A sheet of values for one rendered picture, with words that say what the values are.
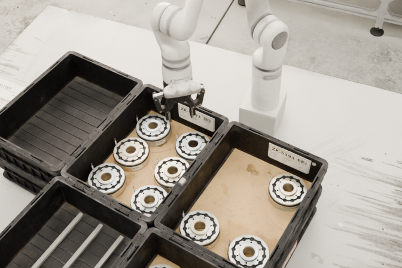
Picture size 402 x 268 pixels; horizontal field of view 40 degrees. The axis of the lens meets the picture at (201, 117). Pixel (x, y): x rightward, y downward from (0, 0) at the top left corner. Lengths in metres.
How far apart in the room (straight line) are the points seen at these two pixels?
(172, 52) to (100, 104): 0.55
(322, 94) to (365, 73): 1.18
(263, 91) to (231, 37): 1.59
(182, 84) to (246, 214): 0.40
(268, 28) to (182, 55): 0.35
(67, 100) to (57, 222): 0.45
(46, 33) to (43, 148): 0.72
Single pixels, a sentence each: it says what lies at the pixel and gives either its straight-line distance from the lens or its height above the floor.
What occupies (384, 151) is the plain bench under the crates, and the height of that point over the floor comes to 0.70.
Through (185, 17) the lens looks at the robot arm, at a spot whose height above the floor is 1.35.
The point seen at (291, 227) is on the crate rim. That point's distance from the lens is 1.36.
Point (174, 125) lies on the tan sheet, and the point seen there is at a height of 0.83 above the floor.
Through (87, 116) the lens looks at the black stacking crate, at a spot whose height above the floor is 0.83.
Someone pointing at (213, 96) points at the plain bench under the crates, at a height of 0.70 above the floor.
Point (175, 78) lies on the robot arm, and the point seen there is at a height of 1.17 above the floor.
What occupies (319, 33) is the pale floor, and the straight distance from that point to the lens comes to 3.36.
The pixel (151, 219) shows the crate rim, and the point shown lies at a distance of 1.37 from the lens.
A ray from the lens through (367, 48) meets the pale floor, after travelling 3.31.
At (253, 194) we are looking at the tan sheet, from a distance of 1.53.
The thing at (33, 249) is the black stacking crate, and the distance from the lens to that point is 1.51.
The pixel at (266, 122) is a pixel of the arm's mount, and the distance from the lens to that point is 1.78.
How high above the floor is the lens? 2.09
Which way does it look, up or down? 48 degrees down
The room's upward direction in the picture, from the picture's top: 2 degrees counter-clockwise
